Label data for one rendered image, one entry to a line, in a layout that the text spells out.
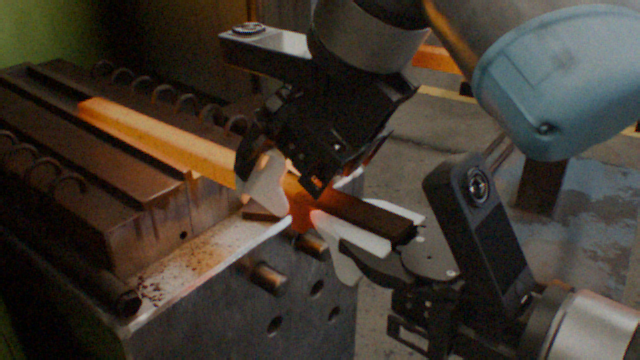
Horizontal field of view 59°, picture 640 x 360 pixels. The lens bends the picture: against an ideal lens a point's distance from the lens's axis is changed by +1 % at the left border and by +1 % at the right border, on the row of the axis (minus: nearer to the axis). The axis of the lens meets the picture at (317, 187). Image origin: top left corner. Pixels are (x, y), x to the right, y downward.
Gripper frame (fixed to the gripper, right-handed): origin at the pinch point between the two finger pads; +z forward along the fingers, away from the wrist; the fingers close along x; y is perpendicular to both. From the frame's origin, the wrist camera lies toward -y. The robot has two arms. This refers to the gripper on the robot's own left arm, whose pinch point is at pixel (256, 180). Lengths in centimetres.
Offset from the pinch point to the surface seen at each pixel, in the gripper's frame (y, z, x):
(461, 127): -12, 123, 207
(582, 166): 25, 15, 68
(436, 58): -1.4, -1.3, 35.2
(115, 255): -4.0, 9.2, -11.8
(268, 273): 6.2, 11.2, 0.8
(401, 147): -23, 129, 171
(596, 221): 31, 11, 52
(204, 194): -4.6, 8.3, -0.4
